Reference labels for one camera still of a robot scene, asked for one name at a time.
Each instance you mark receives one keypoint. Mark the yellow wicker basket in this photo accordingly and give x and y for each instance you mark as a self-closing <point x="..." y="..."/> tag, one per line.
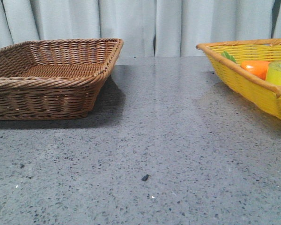
<point x="226" y="57"/>

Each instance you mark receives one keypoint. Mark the yellow-green tape roll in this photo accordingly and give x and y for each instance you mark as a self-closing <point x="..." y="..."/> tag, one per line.
<point x="274" y="73"/>

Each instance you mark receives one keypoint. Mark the orange toy carrot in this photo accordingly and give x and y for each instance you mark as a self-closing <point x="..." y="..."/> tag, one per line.
<point x="258" y="68"/>

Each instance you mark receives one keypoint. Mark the small black debris piece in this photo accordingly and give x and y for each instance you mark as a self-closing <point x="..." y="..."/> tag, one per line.
<point x="145" y="178"/>

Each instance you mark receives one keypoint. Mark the white curtain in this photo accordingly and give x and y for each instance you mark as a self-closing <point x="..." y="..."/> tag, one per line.
<point x="160" y="28"/>

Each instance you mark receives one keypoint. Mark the brown wicker basket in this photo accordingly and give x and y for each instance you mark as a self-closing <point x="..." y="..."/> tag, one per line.
<point x="54" y="79"/>

